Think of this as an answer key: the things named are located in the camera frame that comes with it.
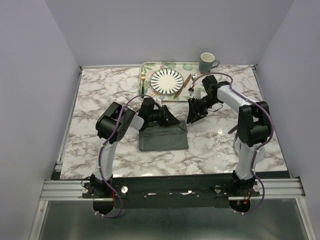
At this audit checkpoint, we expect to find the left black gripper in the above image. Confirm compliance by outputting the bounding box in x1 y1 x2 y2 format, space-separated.
147 105 180 127

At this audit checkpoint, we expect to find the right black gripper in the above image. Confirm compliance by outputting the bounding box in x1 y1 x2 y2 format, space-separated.
185 95 220 124

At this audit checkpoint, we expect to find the grey cloth napkin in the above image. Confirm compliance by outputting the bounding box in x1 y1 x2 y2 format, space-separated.
138 120 189 152

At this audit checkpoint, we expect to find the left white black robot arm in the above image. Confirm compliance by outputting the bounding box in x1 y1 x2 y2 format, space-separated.
89 97 180 198

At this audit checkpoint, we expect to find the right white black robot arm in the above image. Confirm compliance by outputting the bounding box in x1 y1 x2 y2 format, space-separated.
186 74 274 196

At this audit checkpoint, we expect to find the bronze knife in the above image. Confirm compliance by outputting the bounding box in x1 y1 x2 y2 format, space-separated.
173 74 192 99

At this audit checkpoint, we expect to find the silver spoon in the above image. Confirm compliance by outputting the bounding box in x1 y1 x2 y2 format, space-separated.
191 73 198 81

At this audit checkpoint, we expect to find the striped white plate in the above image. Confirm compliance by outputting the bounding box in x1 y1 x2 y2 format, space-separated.
149 68 184 95

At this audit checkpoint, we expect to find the teal ceramic mug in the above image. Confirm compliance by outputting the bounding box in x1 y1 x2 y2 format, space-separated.
198 52 220 74

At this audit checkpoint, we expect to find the small white saucer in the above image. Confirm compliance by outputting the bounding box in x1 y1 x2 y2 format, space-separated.
235 141 266 169

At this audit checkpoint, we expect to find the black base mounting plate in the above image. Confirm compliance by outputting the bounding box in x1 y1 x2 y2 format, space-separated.
82 173 260 209

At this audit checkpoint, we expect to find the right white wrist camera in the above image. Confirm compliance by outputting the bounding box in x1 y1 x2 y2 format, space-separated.
191 89 202 99

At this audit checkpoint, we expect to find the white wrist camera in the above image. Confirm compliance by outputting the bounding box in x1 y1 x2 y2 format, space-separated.
156 95 165 105
191 89 202 99

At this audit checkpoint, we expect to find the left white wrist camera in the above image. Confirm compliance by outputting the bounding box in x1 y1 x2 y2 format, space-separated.
156 95 165 105

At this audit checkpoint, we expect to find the gold green-handled fork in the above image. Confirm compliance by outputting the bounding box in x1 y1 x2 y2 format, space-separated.
141 71 146 99

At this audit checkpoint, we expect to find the aluminium frame rail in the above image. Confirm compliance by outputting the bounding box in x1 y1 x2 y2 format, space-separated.
40 178 306 202

